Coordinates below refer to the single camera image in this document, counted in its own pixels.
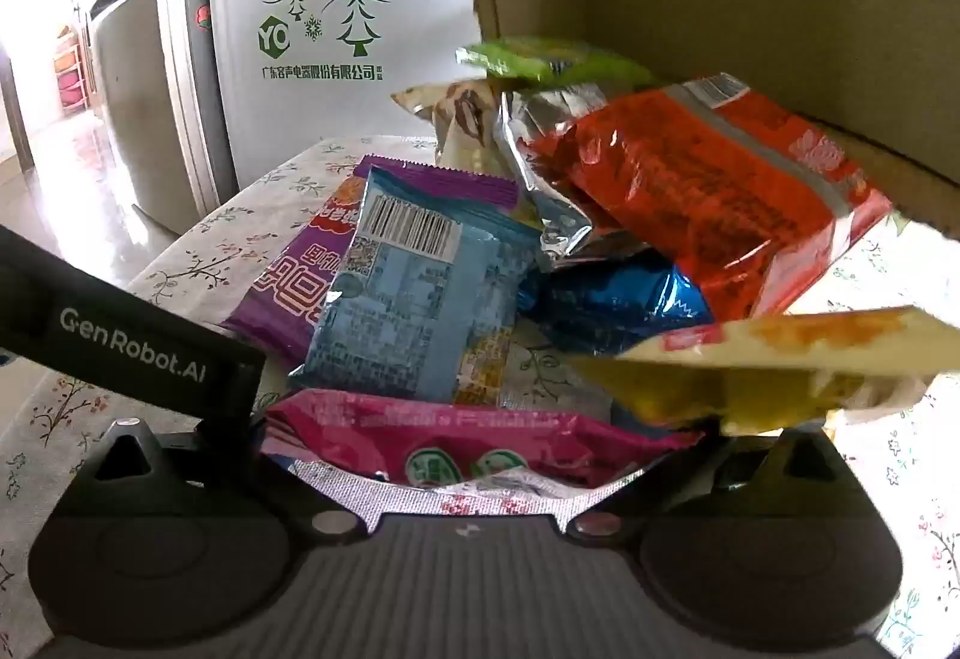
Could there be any silver foil snack packet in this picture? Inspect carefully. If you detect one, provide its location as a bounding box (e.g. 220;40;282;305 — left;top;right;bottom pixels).
491;85;653;270

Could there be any purple snack packet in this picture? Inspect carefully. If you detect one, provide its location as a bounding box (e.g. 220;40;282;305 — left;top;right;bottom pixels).
221;154;522;360

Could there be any light blue snack packet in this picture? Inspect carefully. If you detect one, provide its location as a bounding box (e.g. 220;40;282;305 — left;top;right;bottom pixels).
289;168;541;405

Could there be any white foil snack packet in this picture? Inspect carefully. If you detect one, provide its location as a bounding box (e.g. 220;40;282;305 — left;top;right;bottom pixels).
285;458;653;534

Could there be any red orange snack packet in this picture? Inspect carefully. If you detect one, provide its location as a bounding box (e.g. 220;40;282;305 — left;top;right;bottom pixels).
517;73;893;323

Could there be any yellow snack packet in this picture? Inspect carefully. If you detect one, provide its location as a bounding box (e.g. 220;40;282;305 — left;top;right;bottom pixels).
566;305;960;437

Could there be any blue foil snack packet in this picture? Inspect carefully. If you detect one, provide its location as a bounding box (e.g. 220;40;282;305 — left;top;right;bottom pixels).
517;250;713;356

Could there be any white refrigerator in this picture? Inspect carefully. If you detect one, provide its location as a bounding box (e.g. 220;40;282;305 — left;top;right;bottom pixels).
154;0;485;218

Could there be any beige snack packet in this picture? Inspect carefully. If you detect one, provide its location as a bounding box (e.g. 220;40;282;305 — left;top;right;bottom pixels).
390;78;511;173

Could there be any pink snack packet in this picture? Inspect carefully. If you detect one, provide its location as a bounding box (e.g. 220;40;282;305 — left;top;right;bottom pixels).
259;389;706;488

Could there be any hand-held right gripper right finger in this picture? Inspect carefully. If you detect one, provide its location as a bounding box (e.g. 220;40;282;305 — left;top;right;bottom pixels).
562;426;856;544

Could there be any small wooden shelf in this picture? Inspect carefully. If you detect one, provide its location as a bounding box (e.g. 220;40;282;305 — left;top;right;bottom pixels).
52;25;89;115

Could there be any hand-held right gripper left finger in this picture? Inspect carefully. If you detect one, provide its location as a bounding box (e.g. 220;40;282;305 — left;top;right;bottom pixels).
71;417;376;544

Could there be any silver refrigerator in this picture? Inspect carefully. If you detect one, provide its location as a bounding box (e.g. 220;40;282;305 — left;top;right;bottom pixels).
71;0;218;233

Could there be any lime green snack packet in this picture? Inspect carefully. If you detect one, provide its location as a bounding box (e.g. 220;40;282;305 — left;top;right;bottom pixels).
456;35;661;91

